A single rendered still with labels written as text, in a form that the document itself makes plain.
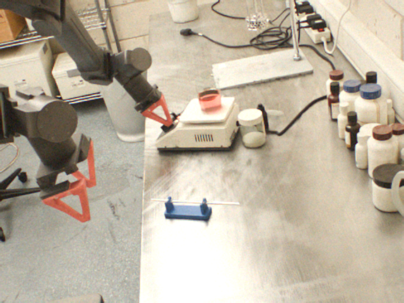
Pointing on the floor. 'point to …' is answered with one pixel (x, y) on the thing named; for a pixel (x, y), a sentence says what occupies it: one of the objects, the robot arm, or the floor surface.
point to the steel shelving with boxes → (45, 58)
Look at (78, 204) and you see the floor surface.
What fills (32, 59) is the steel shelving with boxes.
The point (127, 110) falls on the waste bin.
